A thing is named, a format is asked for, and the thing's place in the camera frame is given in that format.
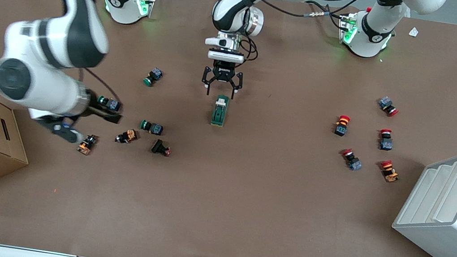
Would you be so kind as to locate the small white paper scrap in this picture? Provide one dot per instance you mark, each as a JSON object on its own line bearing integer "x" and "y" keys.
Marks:
{"x": 413, "y": 32}

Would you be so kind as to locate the green mushroom push button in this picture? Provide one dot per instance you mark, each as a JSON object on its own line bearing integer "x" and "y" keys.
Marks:
{"x": 153, "y": 77}
{"x": 110, "y": 103}
{"x": 152, "y": 127}

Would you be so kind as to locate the red yellow stop button orange block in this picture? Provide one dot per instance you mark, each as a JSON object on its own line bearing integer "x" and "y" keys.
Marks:
{"x": 389, "y": 171}

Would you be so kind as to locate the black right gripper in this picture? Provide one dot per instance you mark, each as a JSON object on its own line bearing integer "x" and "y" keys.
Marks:
{"x": 94, "y": 110}

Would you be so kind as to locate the black selector switch orange block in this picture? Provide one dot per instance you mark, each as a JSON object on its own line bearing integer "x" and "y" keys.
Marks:
{"x": 127, "y": 136}
{"x": 87, "y": 144}

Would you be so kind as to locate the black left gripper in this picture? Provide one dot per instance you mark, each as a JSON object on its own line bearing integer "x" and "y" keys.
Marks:
{"x": 223, "y": 71}

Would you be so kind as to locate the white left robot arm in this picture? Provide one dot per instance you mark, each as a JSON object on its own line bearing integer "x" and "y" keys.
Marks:
{"x": 237, "y": 12}

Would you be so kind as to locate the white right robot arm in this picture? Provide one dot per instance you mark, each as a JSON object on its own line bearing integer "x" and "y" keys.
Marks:
{"x": 56, "y": 39}

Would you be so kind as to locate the red push button blue block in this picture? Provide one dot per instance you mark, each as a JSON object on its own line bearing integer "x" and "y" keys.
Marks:
{"x": 386, "y": 140}
{"x": 388, "y": 106}
{"x": 352, "y": 160}

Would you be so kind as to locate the black square button red terminals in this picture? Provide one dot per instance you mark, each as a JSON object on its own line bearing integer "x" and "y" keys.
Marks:
{"x": 161, "y": 147}

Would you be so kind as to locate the red yellow stop button black block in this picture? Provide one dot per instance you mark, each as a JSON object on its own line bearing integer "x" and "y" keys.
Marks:
{"x": 342, "y": 125}

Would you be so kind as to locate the brown paper table cover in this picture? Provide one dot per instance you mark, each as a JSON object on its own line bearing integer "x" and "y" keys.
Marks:
{"x": 244, "y": 203}

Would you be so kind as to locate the green load switch white lever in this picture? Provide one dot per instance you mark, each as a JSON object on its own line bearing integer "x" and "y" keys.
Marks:
{"x": 219, "y": 113}

